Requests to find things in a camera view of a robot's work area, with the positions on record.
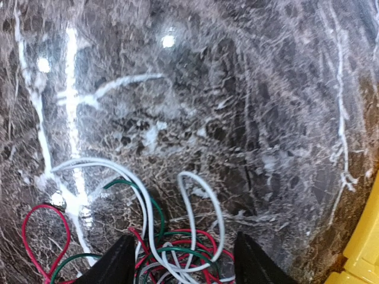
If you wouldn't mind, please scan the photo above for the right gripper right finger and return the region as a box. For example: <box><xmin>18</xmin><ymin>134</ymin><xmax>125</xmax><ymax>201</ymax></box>
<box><xmin>233</xmin><ymin>231</ymin><xmax>297</xmax><ymax>284</ymax></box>

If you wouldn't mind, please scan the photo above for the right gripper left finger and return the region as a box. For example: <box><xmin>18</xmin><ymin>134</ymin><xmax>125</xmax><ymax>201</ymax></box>
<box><xmin>73</xmin><ymin>235</ymin><xmax>136</xmax><ymax>284</ymax></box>

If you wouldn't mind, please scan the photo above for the red cable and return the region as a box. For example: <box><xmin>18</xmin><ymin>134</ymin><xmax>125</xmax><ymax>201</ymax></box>
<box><xmin>21</xmin><ymin>204</ymin><xmax>236</xmax><ymax>284</ymax></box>

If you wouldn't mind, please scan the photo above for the green cable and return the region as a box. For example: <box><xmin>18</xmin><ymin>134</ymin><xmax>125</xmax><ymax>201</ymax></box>
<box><xmin>49</xmin><ymin>178</ymin><xmax>221</xmax><ymax>284</ymax></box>

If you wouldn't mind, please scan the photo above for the white cable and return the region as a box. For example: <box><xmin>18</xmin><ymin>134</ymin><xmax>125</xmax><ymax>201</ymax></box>
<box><xmin>50</xmin><ymin>157</ymin><xmax>236</xmax><ymax>284</ymax></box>

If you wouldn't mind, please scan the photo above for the yellow bin left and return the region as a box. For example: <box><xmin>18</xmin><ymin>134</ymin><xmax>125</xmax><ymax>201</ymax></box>
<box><xmin>326</xmin><ymin>176</ymin><xmax>379</xmax><ymax>284</ymax></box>

